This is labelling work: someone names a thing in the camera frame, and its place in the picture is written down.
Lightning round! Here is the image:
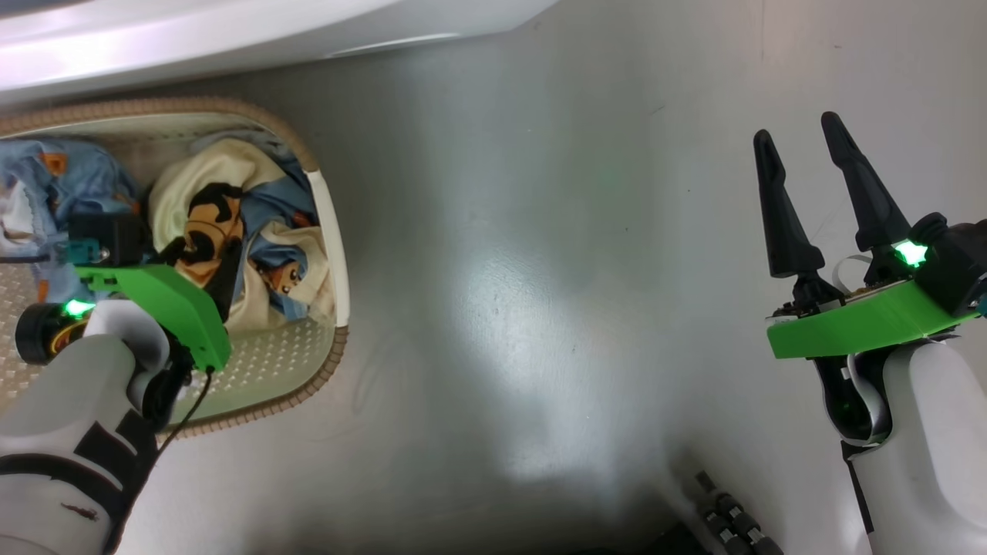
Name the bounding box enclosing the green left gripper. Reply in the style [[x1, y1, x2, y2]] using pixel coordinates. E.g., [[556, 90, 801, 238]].
[[73, 234, 246, 372]]

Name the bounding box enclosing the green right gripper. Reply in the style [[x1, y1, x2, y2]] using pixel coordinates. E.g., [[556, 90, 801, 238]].
[[753, 111, 984, 360]]

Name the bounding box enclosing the cream cartoon print garment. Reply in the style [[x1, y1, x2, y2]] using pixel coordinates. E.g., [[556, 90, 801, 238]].
[[147, 131, 338, 334]]

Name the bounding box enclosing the blue printed garment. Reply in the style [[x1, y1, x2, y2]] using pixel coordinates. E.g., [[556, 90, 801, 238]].
[[0, 137, 146, 305]]

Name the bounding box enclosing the white front-load washing machine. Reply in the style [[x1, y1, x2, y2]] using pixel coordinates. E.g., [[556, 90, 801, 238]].
[[0, 0, 560, 107]]

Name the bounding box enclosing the cream perforated laundry basket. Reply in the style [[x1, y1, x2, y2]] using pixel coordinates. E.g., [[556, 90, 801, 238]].
[[0, 96, 352, 440]]

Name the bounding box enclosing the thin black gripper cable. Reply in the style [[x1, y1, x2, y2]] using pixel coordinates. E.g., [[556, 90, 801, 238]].
[[100, 368, 217, 555]]

